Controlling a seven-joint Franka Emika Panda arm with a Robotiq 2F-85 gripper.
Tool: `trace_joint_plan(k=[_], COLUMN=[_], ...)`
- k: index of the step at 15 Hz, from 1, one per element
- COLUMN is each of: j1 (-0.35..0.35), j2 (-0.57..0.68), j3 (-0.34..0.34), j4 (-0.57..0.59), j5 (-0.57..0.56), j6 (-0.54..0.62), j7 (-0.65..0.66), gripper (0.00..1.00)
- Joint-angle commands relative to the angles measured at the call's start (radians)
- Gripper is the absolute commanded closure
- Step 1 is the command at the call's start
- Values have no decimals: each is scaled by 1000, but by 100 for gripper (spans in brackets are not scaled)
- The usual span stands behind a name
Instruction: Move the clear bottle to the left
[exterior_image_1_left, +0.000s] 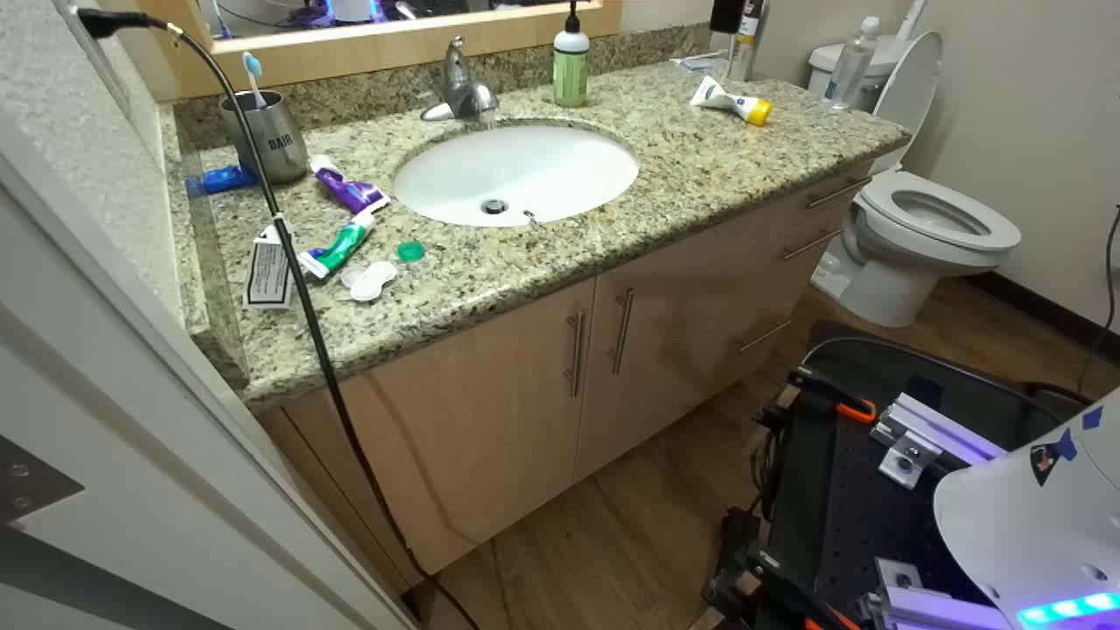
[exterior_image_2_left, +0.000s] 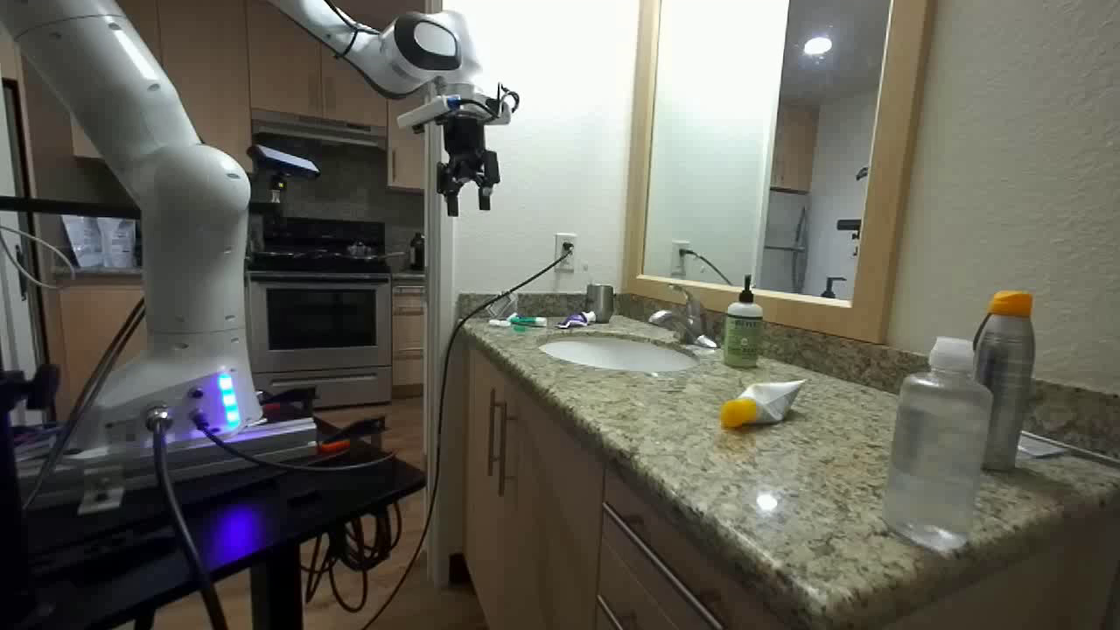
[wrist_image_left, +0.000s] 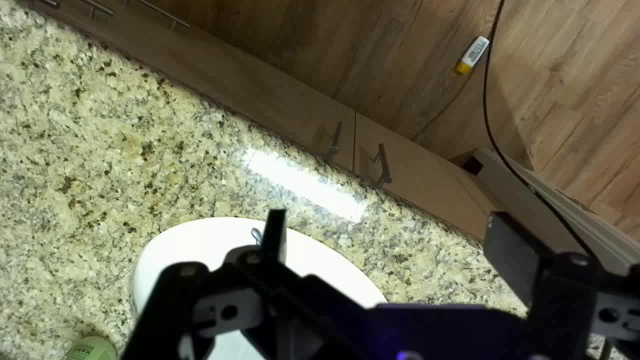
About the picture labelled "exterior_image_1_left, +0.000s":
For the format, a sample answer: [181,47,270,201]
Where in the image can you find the clear plastic bottle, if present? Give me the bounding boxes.
[829,16,879,109]

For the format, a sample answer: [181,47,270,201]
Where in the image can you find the wooden vanity cabinet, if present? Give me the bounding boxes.
[262,168,864,593]

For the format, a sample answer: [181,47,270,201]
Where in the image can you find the blue white toothbrush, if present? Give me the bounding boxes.
[242,53,270,109]

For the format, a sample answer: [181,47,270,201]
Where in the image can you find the grey metal toothbrush cup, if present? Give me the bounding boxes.
[220,93,307,186]

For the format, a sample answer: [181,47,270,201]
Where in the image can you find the wood framed mirror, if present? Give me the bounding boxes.
[126,0,624,104]

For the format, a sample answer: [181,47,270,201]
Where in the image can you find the chrome sink faucet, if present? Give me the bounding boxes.
[421,37,497,123]

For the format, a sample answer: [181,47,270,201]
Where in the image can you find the black power cable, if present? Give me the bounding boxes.
[73,4,483,630]

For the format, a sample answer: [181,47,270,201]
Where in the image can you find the green round cap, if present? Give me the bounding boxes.
[397,237,426,265]

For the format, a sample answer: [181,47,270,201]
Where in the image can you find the white tube yellow cap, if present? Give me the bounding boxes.
[691,79,774,128]

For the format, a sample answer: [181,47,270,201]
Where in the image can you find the purple toothpaste tube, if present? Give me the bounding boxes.
[311,153,388,219]

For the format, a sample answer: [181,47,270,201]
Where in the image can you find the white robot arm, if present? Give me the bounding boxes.
[934,389,1120,630]

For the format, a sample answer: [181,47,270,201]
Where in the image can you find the white grey small tube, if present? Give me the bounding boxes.
[245,229,292,307]

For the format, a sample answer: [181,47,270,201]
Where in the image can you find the blue flat object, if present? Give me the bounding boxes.
[186,165,256,195]

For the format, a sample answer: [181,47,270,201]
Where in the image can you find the white toilet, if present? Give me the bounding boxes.
[805,30,1025,334]

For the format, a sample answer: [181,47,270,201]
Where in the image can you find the black robot cart table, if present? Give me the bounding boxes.
[704,327,1085,630]

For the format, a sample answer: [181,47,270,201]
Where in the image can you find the white floss container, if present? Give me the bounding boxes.
[347,263,399,305]

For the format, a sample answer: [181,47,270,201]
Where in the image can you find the green soap pump bottle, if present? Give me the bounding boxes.
[553,0,593,109]

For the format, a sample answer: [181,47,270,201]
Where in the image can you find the white oval sink basin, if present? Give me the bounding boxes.
[392,123,640,229]

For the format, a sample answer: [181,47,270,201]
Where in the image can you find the white door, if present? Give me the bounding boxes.
[4,128,412,630]

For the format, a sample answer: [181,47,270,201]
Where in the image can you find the green toothpaste tube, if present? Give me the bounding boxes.
[297,213,374,282]

